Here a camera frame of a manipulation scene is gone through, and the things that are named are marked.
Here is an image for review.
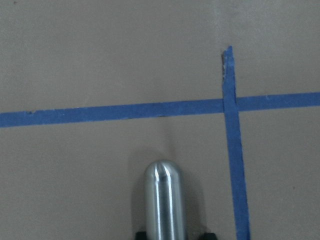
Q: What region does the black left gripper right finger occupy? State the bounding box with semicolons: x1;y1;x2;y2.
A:
201;232;217;240

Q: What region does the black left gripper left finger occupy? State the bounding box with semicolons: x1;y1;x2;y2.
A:
134;231;147;240

